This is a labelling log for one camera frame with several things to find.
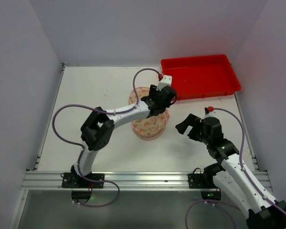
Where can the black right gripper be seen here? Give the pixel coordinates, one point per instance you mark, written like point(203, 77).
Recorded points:
point(194, 130)

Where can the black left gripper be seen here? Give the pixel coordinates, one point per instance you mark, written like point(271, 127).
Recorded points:
point(154, 110)

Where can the floral mesh laundry bag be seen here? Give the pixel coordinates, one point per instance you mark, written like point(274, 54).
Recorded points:
point(150, 128)

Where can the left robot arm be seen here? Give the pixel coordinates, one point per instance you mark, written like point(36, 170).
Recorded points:
point(100, 124)

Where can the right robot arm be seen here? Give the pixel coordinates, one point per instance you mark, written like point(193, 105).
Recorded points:
point(230, 174)

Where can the red plastic tray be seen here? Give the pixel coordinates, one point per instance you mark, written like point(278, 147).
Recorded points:
point(201, 76)

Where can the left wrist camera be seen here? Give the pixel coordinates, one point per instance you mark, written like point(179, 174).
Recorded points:
point(166, 80)

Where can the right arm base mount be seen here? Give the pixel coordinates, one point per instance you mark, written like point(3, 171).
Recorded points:
point(197, 180)

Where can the aluminium front rail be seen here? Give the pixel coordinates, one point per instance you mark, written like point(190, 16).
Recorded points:
point(127, 181)

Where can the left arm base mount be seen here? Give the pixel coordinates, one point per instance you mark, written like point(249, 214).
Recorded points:
point(70, 180)

